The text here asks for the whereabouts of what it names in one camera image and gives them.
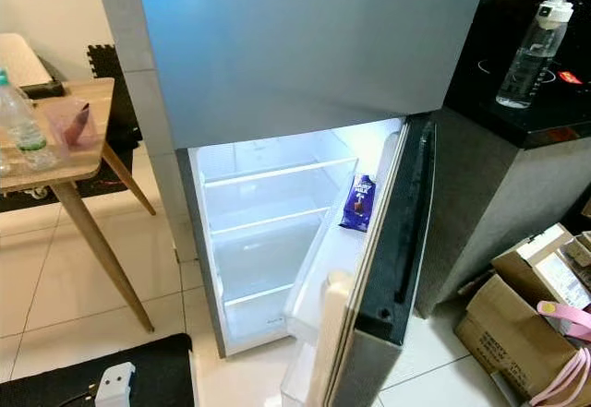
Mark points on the silver fridge door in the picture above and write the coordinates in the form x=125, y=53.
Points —
x=351, y=259

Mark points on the clear glass fridge shelf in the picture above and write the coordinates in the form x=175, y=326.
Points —
x=277, y=173
x=259, y=294
x=268, y=221

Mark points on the silver two-door fridge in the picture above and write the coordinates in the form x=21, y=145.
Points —
x=295, y=47

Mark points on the white fridge door bin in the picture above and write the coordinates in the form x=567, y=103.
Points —
x=319, y=333

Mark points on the clear water bottle teal cap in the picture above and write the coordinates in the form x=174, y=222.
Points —
x=26, y=135

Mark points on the pink translucent plastic container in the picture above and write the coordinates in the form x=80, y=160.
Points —
x=63, y=130

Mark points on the dark brown stick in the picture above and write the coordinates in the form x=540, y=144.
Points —
x=80, y=119

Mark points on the wooden table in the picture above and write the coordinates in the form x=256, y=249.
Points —
x=107, y=257

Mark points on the white plastic chair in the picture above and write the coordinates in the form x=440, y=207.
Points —
x=23, y=56

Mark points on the black floor mat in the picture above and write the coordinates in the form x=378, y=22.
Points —
x=166, y=370

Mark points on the purple Cadbury chocolate bar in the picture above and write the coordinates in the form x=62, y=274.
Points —
x=358, y=204

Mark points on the black kitchen countertop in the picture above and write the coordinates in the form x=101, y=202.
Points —
x=480, y=56

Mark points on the large printed cardboard box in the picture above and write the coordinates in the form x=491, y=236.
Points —
x=503, y=342

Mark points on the small cardboard box white label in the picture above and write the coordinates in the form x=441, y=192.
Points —
x=531, y=259

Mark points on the clear sports bottle white lid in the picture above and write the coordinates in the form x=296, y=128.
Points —
x=526, y=65

